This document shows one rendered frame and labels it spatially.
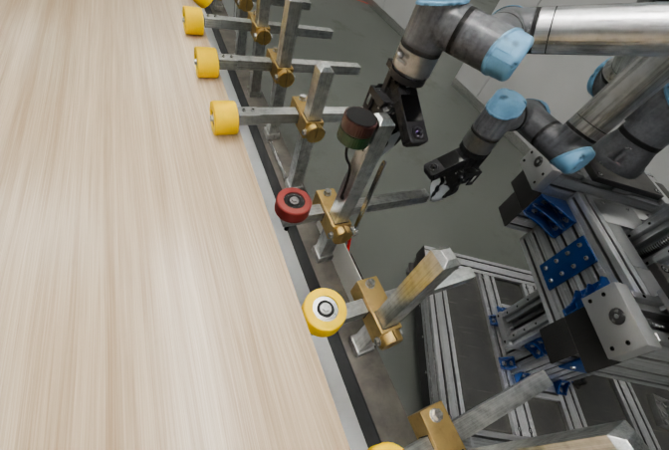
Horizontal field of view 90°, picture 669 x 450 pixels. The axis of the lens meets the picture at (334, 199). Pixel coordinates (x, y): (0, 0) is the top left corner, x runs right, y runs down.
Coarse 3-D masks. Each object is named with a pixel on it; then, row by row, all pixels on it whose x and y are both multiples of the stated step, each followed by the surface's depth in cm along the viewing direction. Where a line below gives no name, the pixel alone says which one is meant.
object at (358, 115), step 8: (352, 112) 56; (360, 112) 56; (368, 112) 57; (352, 120) 54; (360, 120) 55; (368, 120) 56; (352, 136) 56; (368, 144) 60; (344, 152) 61; (344, 184) 69
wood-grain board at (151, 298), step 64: (0, 0) 93; (64, 0) 102; (128, 0) 113; (192, 0) 125; (0, 64) 77; (64, 64) 83; (128, 64) 90; (192, 64) 98; (0, 128) 66; (64, 128) 70; (128, 128) 75; (192, 128) 81; (0, 192) 58; (64, 192) 61; (128, 192) 64; (192, 192) 68; (256, 192) 73; (0, 256) 51; (64, 256) 54; (128, 256) 56; (192, 256) 60; (256, 256) 63; (0, 320) 46; (64, 320) 48; (128, 320) 50; (192, 320) 53; (256, 320) 55; (0, 384) 42; (64, 384) 43; (128, 384) 45; (192, 384) 47; (256, 384) 49; (320, 384) 52; (0, 448) 38; (64, 448) 40; (128, 448) 41; (192, 448) 43; (256, 448) 44; (320, 448) 46
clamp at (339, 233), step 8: (320, 192) 82; (320, 200) 81; (328, 200) 81; (328, 208) 80; (328, 216) 78; (328, 224) 79; (336, 224) 77; (344, 224) 78; (328, 232) 79; (336, 232) 77; (344, 232) 77; (336, 240) 78; (344, 240) 79
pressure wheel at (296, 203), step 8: (280, 192) 74; (288, 192) 75; (296, 192) 75; (304, 192) 76; (280, 200) 73; (288, 200) 74; (296, 200) 73; (304, 200) 75; (280, 208) 72; (288, 208) 72; (296, 208) 72; (304, 208) 73; (280, 216) 73; (288, 216) 72; (296, 216) 72; (304, 216) 73
